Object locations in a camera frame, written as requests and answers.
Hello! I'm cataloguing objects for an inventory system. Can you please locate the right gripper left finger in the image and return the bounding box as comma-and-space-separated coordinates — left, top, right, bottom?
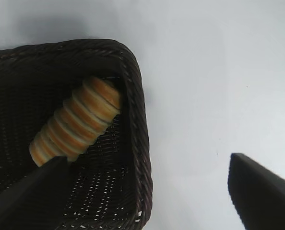
0, 157, 69, 230

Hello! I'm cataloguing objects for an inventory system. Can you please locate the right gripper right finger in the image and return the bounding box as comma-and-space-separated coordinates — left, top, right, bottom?
227, 153, 285, 230

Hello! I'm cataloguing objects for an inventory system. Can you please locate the long striped bread roll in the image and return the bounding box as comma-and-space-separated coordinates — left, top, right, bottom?
29, 76, 123, 168

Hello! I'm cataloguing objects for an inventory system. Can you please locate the dark brown woven basket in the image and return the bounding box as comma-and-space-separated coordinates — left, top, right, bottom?
0, 38, 154, 230

